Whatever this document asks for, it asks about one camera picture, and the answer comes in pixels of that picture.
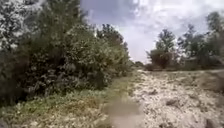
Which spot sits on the low grass strip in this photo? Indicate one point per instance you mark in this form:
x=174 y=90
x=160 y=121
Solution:
x=60 y=108

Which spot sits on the row of trees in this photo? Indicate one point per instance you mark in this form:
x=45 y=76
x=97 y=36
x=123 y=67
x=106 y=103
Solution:
x=186 y=50

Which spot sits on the dense trees and bushes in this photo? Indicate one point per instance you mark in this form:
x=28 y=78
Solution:
x=56 y=56

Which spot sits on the pale gravel dirt path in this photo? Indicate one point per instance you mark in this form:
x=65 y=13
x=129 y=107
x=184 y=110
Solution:
x=170 y=100

